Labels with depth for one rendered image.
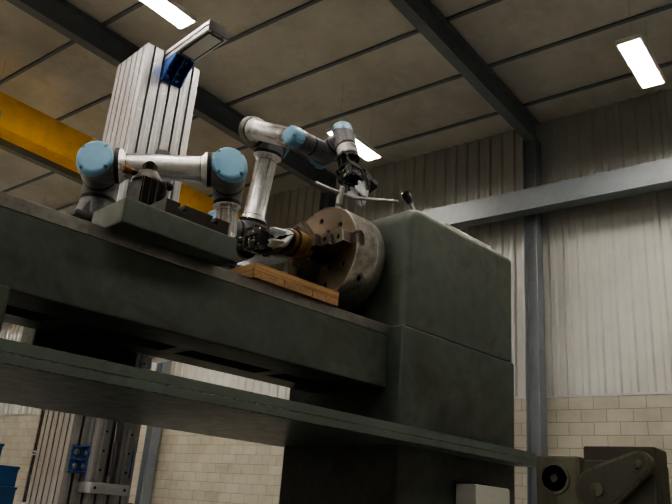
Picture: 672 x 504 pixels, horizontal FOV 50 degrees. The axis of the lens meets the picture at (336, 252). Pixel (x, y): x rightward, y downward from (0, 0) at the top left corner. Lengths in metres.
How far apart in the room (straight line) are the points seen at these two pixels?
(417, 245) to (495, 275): 0.43
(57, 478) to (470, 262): 1.52
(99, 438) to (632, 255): 11.05
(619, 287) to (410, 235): 10.55
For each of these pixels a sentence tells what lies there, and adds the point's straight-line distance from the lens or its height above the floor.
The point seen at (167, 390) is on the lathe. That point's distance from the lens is 1.50.
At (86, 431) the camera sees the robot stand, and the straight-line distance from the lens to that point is 2.59.
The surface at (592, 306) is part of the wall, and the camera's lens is 12.73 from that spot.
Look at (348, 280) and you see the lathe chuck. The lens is 2.14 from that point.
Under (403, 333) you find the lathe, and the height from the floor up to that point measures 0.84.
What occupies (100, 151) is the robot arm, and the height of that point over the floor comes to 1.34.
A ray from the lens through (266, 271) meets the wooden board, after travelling 1.84.
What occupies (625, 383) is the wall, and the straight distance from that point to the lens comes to 12.30.
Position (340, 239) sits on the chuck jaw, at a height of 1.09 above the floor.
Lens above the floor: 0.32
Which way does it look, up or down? 20 degrees up
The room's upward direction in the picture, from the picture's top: 5 degrees clockwise
